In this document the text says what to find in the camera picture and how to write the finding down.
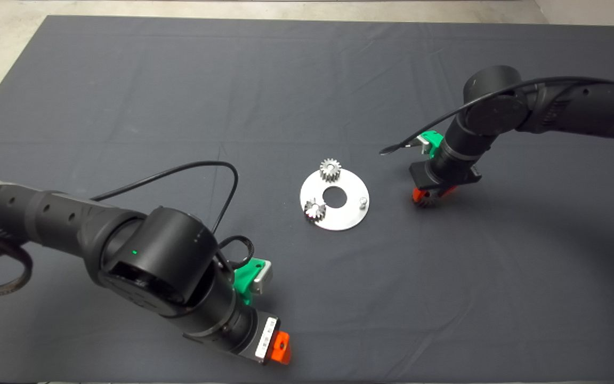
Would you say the wrist black camera cable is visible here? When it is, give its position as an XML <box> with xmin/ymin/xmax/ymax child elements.
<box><xmin>380</xmin><ymin>76</ymin><xmax>614</xmax><ymax>182</ymax></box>
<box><xmin>91</xmin><ymin>161</ymin><xmax>255</xmax><ymax>270</ymax></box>

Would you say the round metal plate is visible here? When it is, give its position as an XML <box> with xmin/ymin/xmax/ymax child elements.
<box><xmin>300</xmin><ymin>170</ymin><xmax>370</xmax><ymax>231</ymax></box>

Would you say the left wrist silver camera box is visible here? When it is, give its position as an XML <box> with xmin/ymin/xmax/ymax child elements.
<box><xmin>250</xmin><ymin>260</ymin><xmax>273</xmax><ymax>295</ymax></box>

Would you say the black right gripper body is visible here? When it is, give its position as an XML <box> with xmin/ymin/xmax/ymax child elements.
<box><xmin>410</xmin><ymin>141</ymin><xmax>482</xmax><ymax>194</ymax></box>

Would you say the dark grey table cloth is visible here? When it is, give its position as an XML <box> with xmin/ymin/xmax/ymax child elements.
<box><xmin>0</xmin><ymin>15</ymin><xmax>614</xmax><ymax>384</ymax></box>

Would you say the wrist green camera mount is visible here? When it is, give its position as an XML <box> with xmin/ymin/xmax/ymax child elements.
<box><xmin>234</xmin><ymin>258</ymin><xmax>265</xmax><ymax>306</ymax></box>
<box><xmin>422</xmin><ymin>131</ymin><xmax>445</xmax><ymax>159</ymax></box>

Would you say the left wrist black camera cable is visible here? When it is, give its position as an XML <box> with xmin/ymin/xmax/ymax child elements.
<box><xmin>91</xmin><ymin>161</ymin><xmax>255</xmax><ymax>270</ymax></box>

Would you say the right wrist black camera cable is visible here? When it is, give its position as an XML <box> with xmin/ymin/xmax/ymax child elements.
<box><xmin>380</xmin><ymin>76</ymin><xmax>614</xmax><ymax>182</ymax></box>

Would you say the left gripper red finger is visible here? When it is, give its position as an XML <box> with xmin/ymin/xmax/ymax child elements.
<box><xmin>271</xmin><ymin>331</ymin><xmax>292</xmax><ymax>365</ymax></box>

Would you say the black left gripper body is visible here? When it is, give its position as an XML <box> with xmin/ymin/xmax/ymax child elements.
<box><xmin>216</xmin><ymin>308</ymin><xmax>281</xmax><ymax>366</ymax></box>

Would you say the right wrist green camera mount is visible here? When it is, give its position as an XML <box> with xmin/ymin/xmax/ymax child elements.
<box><xmin>422</xmin><ymin>131</ymin><xmax>445</xmax><ymax>159</ymax></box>

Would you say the left wrist green camera mount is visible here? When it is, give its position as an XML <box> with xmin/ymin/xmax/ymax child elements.
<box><xmin>234</xmin><ymin>258</ymin><xmax>265</xmax><ymax>306</ymax></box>

